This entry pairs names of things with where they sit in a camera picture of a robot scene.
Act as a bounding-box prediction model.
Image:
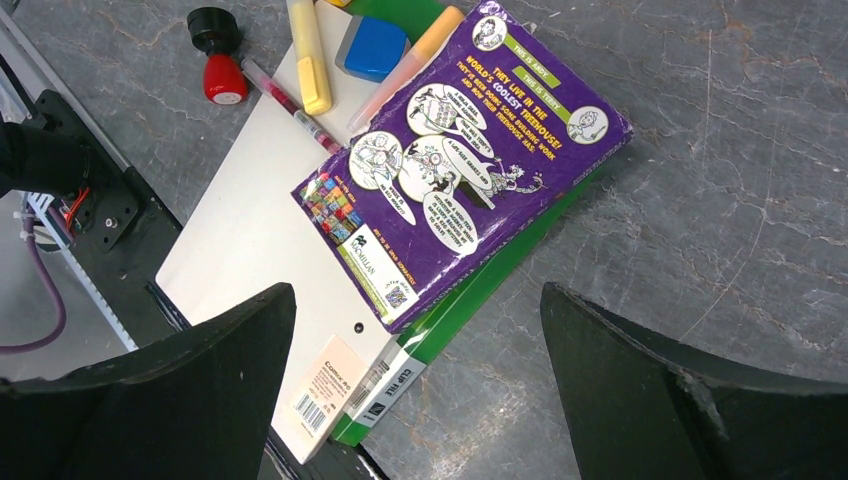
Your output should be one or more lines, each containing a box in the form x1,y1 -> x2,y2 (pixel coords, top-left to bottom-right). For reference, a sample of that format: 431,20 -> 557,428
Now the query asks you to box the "orange highlighter marker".
348,6 -> 464,133

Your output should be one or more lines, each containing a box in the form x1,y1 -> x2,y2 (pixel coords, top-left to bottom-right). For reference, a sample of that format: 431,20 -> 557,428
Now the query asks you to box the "red black stamp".
186,7 -> 248,106

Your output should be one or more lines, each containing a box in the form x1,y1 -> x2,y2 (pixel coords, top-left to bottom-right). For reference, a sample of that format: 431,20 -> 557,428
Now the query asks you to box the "purple paperback book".
291,1 -> 634,335

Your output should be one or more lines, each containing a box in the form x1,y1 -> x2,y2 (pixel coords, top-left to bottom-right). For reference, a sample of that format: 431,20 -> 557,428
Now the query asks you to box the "yellow eraser block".
325,0 -> 352,8

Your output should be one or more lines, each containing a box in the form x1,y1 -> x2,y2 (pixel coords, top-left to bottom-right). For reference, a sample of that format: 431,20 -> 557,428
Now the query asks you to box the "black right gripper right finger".
540,282 -> 847,479

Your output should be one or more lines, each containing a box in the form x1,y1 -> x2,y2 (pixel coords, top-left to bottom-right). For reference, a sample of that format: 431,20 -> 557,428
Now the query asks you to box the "green clip file folder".
329,0 -> 598,448

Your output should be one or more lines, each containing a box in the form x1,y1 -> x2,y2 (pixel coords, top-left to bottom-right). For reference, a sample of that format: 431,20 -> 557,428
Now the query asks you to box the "blue eraser block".
335,15 -> 411,83

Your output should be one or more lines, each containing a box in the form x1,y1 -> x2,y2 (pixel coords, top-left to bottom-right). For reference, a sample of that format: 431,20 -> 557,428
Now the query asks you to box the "yellow highlighter marker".
286,0 -> 333,115

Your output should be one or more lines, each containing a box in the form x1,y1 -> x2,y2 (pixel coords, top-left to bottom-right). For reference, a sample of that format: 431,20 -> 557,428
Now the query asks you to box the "red gel pen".
240,57 -> 340,154

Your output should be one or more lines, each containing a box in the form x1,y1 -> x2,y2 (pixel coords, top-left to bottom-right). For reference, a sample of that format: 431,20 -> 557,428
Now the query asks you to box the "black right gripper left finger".
1,283 -> 296,479

